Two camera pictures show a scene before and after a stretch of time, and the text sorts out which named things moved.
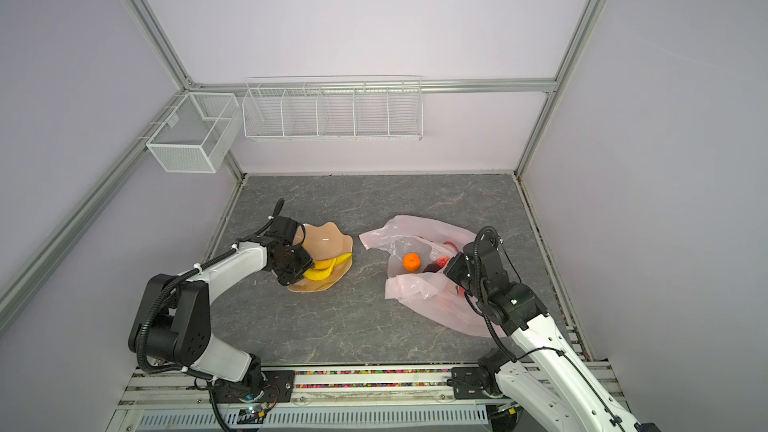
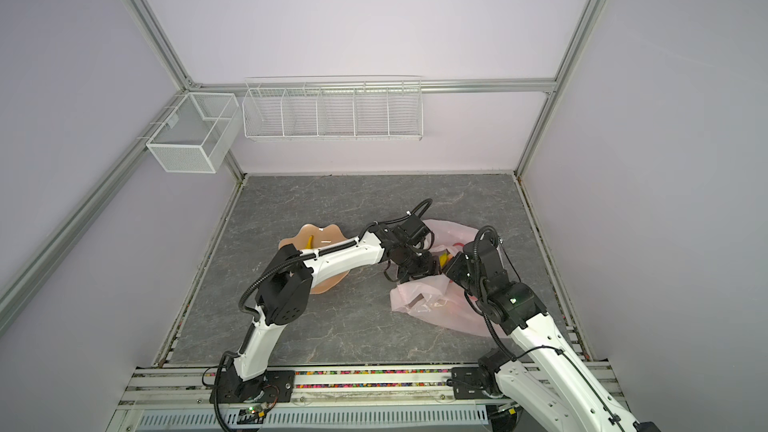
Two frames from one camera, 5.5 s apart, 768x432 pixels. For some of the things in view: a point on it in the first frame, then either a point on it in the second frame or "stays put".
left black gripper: x=306 y=263 to x=430 y=269
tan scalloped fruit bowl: x=325 y=242 stays put
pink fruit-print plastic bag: x=419 y=251 stays put
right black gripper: x=458 y=262 stays put
